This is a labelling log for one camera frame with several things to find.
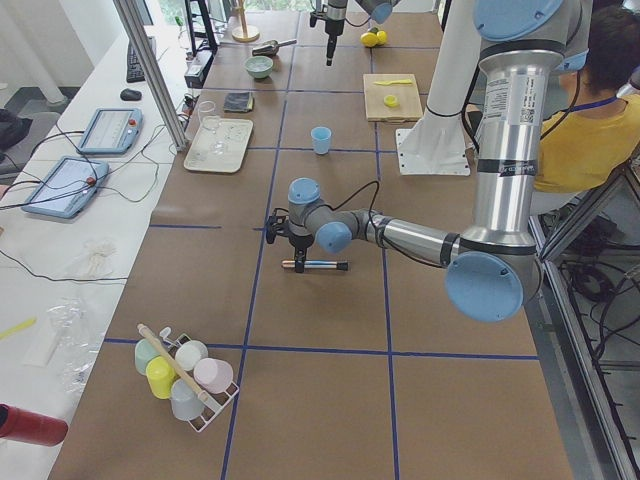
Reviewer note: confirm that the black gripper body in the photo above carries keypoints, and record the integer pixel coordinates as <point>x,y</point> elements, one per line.
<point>301,242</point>
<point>332,26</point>

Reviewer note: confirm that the yellow lemon slice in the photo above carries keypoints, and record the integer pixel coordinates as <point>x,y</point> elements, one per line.
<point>391,101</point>

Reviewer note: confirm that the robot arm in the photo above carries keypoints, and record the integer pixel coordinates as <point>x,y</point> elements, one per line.
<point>491,267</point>
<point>378,10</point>

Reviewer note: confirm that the yellow lemon left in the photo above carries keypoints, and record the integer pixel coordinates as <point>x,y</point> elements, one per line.
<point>369,39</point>

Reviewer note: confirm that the yellow lemon upper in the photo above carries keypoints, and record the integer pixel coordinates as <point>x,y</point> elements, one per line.
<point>381,37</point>

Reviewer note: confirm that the light blue plastic cup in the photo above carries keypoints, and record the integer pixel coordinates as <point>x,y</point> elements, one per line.
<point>321,137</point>

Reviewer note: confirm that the wooden cup tree stand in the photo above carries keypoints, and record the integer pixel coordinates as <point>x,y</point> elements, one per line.
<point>244,33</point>

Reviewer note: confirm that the white plastic cup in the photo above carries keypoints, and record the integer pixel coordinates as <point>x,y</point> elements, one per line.
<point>190,353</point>

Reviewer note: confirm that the pink plastic cup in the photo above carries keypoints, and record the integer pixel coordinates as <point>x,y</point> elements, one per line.
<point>214,375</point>

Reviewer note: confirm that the green plastic cup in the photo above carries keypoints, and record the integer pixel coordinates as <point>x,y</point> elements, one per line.
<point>144,352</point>

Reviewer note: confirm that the yellow plastic cup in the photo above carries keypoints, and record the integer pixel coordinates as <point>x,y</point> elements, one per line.
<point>160,376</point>

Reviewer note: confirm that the grey blue plastic cup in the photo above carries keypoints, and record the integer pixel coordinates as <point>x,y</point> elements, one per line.
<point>185,404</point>

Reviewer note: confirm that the steel ice scoop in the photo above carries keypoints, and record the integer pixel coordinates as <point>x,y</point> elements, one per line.
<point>271,48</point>

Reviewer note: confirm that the green bowl of ice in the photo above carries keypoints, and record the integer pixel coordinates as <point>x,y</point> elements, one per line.
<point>259,67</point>

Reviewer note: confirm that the bamboo cutting board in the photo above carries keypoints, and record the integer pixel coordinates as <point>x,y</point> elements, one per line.
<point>409,109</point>

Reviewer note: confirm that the yellow plastic knife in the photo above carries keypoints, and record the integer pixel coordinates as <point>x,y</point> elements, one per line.
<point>405,81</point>

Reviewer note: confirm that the cream bear serving tray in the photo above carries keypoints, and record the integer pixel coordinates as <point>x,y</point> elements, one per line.
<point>235,133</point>

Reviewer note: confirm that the grey folded cloth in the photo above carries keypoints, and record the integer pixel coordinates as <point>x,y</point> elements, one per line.
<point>238,102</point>

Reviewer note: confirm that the clear wine glass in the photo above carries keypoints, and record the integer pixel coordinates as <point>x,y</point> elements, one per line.
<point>210,121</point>

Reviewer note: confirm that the teach pendant far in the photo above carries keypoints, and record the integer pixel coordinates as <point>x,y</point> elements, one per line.
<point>111,131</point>

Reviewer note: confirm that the teach pendant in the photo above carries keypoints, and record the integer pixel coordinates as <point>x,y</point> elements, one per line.
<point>111,131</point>
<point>67,188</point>

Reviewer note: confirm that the black keyboard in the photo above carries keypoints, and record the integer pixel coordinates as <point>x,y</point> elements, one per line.
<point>134,70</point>

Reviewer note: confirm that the black computer mouse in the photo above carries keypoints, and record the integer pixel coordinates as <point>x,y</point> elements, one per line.
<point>130,95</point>

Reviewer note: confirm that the teach pendant near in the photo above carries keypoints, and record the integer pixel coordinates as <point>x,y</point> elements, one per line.
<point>67,188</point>

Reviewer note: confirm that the person in yellow shirt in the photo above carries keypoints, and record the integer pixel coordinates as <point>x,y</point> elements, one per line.
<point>600,130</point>

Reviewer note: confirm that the red bottle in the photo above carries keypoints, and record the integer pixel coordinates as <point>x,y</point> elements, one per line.
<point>31,427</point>

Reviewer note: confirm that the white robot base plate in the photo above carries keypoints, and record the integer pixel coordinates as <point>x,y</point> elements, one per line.
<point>437,152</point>

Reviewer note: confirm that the white wire cup rack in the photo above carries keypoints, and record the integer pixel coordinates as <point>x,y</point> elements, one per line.
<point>181,371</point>

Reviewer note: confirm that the aluminium frame post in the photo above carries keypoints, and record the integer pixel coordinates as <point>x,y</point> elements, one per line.
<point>134,28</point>

